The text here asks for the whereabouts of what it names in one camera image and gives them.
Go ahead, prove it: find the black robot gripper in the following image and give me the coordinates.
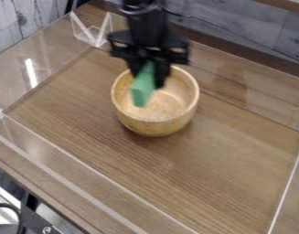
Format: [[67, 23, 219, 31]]
[[107, 0, 190, 89]]

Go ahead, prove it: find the green rectangular stick block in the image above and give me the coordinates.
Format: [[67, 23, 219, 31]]
[[130, 61, 155, 108]]

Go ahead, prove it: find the wooden bowl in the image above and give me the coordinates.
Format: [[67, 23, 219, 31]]
[[111, 66, 201, 137]]

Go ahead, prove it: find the clear acrylic corner bracket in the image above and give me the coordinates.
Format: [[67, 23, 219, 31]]
[[70, 12, 113, 48]]

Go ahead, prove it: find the clear acrylic enclosure wall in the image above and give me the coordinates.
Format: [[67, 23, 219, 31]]
[[0, 18, 299, 234]]

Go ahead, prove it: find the black table leg bracket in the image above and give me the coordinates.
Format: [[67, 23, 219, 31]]
[[19, 193, 63, 234]]

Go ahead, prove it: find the black cable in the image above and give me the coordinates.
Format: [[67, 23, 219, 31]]
[[0, 204, 28, 234]]

